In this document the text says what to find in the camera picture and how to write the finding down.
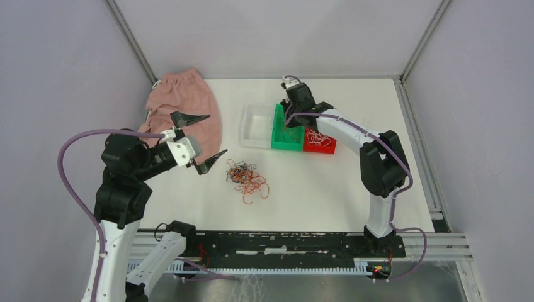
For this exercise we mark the clear plastic bin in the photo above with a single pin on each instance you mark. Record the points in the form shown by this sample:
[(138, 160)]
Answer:
[(255, 130)]

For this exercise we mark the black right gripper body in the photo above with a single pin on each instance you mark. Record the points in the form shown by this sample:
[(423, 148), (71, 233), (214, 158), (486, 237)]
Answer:
[(288, 108)]

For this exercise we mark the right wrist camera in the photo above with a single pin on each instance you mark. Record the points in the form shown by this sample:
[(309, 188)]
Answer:
[(287, 81)]

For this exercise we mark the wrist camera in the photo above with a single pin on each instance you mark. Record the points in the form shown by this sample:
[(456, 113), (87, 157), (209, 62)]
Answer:
[(287, 81), (185, 150)]

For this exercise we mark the pink cloth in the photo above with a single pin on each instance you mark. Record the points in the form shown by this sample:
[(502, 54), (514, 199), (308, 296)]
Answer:
[(186, 92)]

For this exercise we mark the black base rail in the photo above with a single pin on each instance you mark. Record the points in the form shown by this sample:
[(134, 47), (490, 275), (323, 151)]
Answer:
[(288, 250)]

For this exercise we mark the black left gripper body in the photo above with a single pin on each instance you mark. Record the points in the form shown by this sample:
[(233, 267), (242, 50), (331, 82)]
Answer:
[(191, 162)]

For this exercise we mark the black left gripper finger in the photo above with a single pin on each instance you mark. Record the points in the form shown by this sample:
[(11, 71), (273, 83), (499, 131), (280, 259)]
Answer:
[(182, 120), (205, 166)]

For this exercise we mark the green plastic bin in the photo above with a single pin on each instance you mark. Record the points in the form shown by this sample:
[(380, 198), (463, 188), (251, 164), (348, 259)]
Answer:
[(283, 138)]

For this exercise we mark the red plastic bin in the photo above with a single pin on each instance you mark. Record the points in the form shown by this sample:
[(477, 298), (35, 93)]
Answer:
[(316, 142)]

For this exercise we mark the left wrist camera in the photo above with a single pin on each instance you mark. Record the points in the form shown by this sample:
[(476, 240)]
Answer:
[(185, 150)]

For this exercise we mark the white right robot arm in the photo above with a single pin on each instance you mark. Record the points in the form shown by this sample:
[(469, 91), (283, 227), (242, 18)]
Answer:
[(384, 169)]

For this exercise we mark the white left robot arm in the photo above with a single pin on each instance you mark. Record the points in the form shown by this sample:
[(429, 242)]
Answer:
[(120, 205)]

